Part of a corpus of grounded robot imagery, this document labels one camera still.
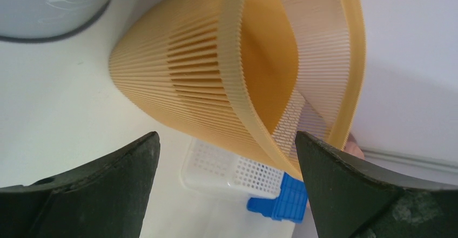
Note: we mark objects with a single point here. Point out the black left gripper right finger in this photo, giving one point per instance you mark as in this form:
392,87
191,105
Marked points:
351,197

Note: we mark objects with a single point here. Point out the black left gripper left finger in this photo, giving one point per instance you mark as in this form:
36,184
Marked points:
106,197

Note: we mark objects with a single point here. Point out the blue compartment tray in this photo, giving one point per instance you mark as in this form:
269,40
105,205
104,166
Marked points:
290,205

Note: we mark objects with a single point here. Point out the white perforated plastic basket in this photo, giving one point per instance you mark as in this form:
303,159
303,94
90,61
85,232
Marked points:
214,171

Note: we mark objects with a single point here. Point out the yellow ribbed waste bin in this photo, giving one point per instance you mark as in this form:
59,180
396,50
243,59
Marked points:
247,75

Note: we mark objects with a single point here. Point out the grey bin liner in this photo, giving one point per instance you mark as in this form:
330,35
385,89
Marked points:
41,21

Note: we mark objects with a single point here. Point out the pink perforated plastic basket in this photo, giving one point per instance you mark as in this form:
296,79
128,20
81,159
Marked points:
353,148

